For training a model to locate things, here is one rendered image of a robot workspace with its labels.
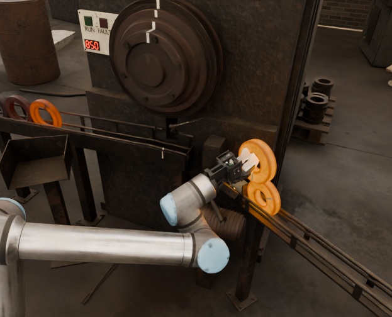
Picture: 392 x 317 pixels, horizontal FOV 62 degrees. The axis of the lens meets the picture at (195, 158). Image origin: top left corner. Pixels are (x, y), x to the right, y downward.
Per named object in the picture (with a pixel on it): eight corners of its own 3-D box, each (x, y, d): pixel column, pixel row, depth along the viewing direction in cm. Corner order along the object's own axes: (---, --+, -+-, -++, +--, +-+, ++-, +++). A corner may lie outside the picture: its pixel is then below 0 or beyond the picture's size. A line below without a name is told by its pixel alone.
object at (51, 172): (45, 241, 194) (8, 139, 152) (91, 234, 200) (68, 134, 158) (40, 270, 178) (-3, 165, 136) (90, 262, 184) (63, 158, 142)
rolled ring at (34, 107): (23, 102, 173) (28, 100, 176) (39, 133, 182) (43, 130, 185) (48, 100, 165) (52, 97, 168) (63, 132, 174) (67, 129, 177)
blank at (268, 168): (245, 132, 115) (238, 134, 114) (279, 148, 104) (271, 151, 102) (244, 170, 123) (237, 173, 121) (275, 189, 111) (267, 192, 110)
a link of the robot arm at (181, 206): (168, 224, 105) (153, 199, 103) (200, 203, 109) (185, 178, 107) (177, 231, 96) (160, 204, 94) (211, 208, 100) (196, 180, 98)
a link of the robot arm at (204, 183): (207, 209, 103) (191, 191, 110) (220, 200, 105) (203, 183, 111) (202, 191, 97) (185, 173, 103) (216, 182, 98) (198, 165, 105)
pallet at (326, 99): (200, 116, 327) (202, 73, 302) (227, 87, 388) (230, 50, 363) (324, 146, 290) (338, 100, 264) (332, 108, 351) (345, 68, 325)
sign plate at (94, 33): (87, 50, 156) (80, 9, 146) (134, 58, 149) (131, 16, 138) (84, 51, 154) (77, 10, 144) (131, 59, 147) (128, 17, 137)
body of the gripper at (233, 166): (244, 160, 102) (213, 180, 98) (246, 178, 108) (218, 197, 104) (229, 148, 107) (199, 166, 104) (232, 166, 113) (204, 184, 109)
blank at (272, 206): (260, 212, 136) (253, 216, 134) (248, 177, 135) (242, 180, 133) (285, 215, 122) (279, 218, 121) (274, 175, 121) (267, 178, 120)
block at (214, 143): (207, 173, 162) (210, 131, 148) (223, 177, 160) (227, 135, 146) (200, 186, 154) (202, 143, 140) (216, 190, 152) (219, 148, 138)
